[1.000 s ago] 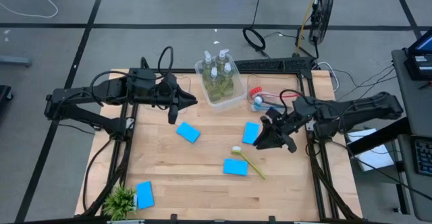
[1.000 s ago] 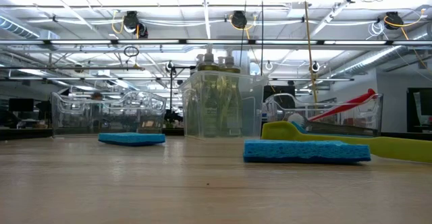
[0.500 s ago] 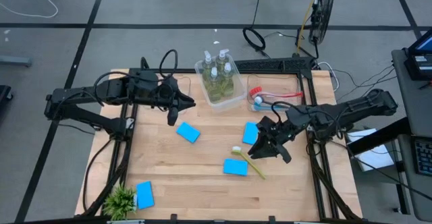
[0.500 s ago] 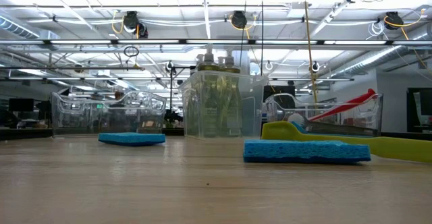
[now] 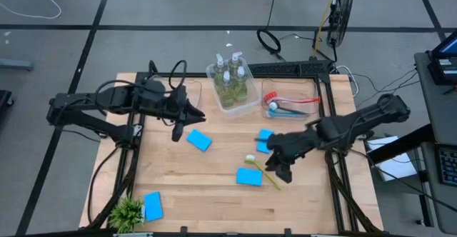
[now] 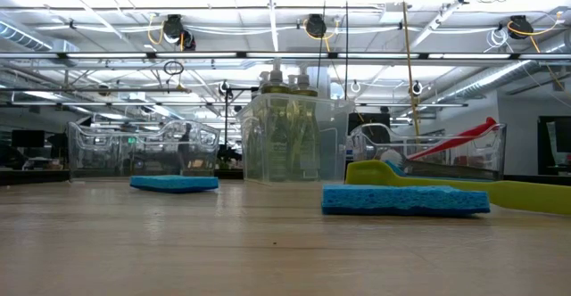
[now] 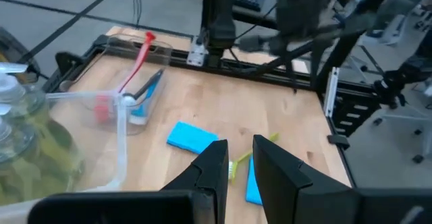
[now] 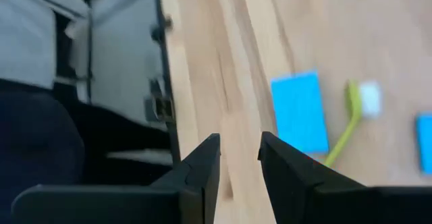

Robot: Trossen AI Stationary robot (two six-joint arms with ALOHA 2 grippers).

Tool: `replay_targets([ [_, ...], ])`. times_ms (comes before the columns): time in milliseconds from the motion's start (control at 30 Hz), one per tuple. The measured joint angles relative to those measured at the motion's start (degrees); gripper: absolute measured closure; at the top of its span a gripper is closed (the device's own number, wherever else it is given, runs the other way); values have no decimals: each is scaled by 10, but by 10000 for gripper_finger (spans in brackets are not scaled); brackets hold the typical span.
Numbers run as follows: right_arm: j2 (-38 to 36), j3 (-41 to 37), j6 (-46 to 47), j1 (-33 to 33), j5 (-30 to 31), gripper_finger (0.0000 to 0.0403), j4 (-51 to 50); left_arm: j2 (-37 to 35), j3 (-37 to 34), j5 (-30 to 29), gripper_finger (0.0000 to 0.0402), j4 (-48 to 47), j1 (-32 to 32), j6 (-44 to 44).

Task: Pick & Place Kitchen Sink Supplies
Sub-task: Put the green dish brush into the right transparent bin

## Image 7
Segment green dish brush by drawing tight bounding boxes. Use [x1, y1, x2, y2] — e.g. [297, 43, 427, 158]
[227, 132, 280, 184]

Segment clear plastic bin wavy rim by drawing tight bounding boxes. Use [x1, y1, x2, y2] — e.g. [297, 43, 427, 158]
[59, 33, 173, 136]

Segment tall clear plastic bin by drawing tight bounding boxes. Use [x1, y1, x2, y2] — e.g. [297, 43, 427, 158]
[0, 90, 129, 206]

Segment blue dish brush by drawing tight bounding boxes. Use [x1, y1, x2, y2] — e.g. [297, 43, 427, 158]
[129, 78, 160, 126]

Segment black table frame rail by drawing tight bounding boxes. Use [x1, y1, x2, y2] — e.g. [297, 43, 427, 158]
[43, 33, 338, 93]

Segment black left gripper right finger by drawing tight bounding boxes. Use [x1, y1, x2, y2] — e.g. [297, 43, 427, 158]
[252, 134, 432, 224]

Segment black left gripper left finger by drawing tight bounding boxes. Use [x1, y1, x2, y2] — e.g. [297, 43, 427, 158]
[27, 138, 230, 224]

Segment black office chair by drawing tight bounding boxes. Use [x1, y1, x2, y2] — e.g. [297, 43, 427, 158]
[371, 48, 432, 164]

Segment red dish brush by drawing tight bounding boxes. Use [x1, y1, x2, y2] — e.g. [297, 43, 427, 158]
[94, 30, 157, 123]

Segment clear yellow soap pump bottle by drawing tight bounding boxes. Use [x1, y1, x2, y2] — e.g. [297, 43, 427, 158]
[0, 61, 48, 130]
[6, 115, 85, 203]
[0, 104, 38, 171]

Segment blue sponge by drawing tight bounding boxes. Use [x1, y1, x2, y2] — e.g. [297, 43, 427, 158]
[245, 155, 264, 206]
[166, 120, 220, 155]

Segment grey dish brush white bristles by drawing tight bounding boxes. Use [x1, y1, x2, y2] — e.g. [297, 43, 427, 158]
[121, 68, 165, 107]

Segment black frame post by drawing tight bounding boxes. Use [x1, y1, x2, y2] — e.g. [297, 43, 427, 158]
[310, 0, 399, 93]
[201, 0, 237, 68]

